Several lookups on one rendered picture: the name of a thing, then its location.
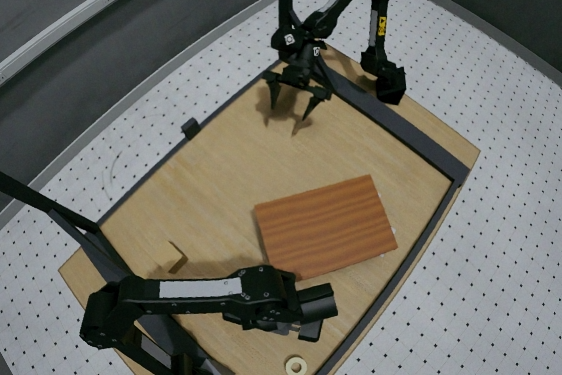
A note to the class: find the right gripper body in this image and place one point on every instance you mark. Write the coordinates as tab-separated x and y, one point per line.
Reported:
308	332

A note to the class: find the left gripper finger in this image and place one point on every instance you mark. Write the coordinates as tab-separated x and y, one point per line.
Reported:
313	102
274	91

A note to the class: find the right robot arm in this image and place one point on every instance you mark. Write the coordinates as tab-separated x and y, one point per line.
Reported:
248	293

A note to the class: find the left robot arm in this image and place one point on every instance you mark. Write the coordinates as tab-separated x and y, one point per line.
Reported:
320	24

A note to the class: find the brown cardboard box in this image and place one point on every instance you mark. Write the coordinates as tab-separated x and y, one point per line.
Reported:
169	257

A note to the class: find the wooden dolly with black caster wheels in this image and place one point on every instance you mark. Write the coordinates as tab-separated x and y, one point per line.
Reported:
326	229

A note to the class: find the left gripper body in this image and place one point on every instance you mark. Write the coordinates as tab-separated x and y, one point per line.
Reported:
275	78

